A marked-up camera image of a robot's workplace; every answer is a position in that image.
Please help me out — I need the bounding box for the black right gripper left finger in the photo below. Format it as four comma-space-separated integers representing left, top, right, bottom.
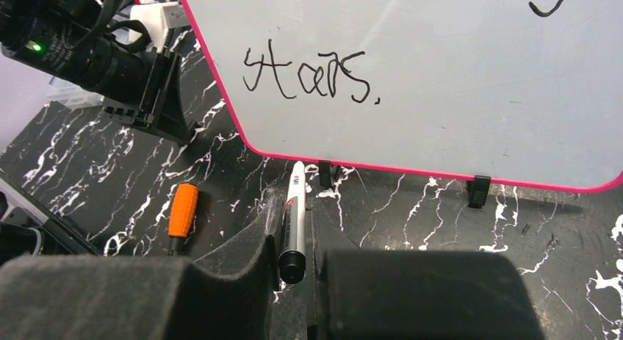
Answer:
1, 194, 284, 339

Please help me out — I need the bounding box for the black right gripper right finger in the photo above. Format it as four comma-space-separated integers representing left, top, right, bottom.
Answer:
306, 199, 544, 339

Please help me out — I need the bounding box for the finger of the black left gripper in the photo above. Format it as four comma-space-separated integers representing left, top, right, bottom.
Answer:
155, 55, 198, 145

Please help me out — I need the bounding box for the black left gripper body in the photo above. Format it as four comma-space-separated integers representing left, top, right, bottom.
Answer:
103, 51, 178, 134

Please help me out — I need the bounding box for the white black whiteboard marker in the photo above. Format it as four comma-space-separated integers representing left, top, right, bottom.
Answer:
278, 161, 306, 284

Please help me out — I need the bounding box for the pink framed whiteboard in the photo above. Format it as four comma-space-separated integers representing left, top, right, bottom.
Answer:
181, 0, 622, 193

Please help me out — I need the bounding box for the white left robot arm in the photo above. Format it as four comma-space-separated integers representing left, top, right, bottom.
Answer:
1, 0, 196, 145

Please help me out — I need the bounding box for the clear plastic screw box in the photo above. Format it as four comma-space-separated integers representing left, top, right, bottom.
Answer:
47, 77, 104, 109

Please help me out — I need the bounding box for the orange handled screwdriver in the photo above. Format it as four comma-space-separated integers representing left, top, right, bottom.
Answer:
167, 183, 199, 256

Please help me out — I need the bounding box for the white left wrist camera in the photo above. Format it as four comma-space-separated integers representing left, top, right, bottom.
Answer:
128, 0, 190, 54

